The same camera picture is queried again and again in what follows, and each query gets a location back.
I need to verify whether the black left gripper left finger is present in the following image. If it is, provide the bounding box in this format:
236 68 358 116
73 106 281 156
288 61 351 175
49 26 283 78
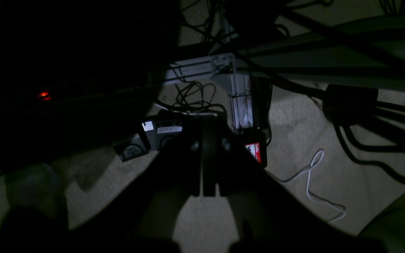
0 114 210 253

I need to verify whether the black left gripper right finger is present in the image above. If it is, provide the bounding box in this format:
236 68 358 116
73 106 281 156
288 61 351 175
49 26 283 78
208 116 387 253

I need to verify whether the black box red label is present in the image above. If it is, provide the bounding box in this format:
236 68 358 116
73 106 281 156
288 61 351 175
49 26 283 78
238 129 268 168

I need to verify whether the black power adapter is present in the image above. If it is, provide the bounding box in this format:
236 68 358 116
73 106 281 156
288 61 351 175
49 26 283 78
113 117 183 162

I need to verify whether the white cable on floor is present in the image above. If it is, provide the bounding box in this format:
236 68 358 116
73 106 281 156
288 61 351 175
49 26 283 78
269 149 346 223

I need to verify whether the aluminium frame profile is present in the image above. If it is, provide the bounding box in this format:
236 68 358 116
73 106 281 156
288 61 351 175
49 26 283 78
159 53 262 134

